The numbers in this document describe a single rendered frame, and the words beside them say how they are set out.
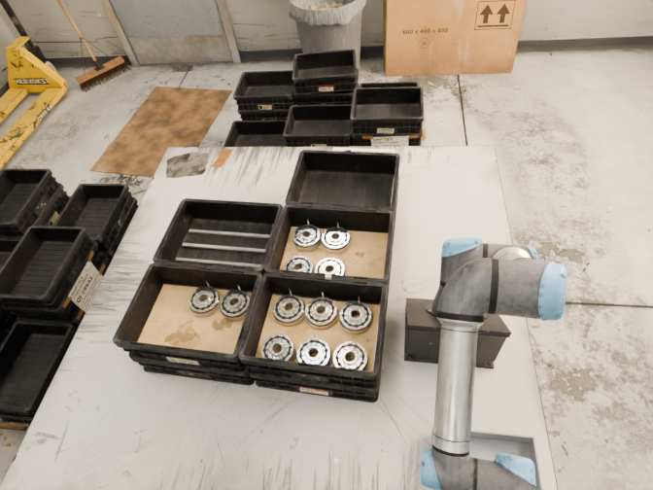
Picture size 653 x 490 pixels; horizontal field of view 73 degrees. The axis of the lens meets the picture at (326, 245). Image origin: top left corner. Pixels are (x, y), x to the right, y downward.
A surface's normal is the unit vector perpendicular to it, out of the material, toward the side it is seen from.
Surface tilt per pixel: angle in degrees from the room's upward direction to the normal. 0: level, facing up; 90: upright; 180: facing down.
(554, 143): 0
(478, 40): 75
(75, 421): 0
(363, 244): 0
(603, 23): 90
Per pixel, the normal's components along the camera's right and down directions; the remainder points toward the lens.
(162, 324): -0.10, -0.61
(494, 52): -0.15, 0.57
